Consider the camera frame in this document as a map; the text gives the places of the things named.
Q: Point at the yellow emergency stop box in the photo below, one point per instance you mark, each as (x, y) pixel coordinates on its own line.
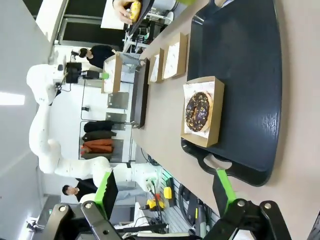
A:
(167, 193)

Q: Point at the short-haired person black top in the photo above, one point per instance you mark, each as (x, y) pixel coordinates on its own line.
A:
(82, 190)

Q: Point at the chocolate sprinkled donut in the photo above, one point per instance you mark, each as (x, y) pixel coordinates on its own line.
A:
(203, 100)

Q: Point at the white printed paper liner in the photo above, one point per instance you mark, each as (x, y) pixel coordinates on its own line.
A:
(109, 75)
(155, 67)
(197, 86)
(172, 60)

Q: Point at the ceiling light panel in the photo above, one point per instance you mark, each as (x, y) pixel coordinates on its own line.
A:
(12, 98)

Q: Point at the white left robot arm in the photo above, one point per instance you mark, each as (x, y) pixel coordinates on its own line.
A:
(40, 125)

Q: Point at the grey metal panel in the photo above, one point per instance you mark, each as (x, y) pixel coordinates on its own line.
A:
(117, 100)

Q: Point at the dark-haired person black sweater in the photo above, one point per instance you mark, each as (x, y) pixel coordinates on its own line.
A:
(100, 53)

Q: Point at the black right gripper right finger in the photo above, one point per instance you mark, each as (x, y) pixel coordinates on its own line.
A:
(225, 195)

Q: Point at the brown plastic serving tray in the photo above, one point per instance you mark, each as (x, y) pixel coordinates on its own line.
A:
(140, 100)

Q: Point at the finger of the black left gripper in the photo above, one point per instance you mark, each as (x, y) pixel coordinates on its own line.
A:
(93, 74)

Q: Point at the person in yellow-green jacket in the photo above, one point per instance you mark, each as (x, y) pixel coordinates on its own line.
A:
(186, 1)

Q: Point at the person's right hand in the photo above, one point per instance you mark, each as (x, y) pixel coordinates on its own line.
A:
(121, 8)

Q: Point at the black hanging jacket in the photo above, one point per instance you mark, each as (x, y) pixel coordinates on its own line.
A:
(97, 126)

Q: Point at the yellow sprinkled donut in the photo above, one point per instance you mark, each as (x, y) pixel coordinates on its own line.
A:
(136, 10)

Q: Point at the orange hanging jacket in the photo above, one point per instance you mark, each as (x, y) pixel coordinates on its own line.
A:
(97, 146)

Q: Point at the large black serving tray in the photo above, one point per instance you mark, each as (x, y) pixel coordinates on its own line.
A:
(237, 50)

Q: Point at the olive hanging jacket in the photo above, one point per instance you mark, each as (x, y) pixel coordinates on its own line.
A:
(98, 136)

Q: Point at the brown cardboard donut box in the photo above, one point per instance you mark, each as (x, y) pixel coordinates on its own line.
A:
(183, 57)
(162, 62)
(217, 112)
(118, 75)

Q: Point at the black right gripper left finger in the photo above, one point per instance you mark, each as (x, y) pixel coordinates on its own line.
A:
(105, 197)

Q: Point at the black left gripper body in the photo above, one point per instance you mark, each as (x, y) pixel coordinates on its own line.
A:
(73, 72)

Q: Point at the grey-green hanging jacket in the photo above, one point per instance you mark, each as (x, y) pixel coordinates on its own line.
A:
(96, 155)

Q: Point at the small black serving tray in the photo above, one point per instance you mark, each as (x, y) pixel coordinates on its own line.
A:
(144, 15)

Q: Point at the metal clothes rack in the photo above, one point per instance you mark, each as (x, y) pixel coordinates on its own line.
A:
(125, 140)

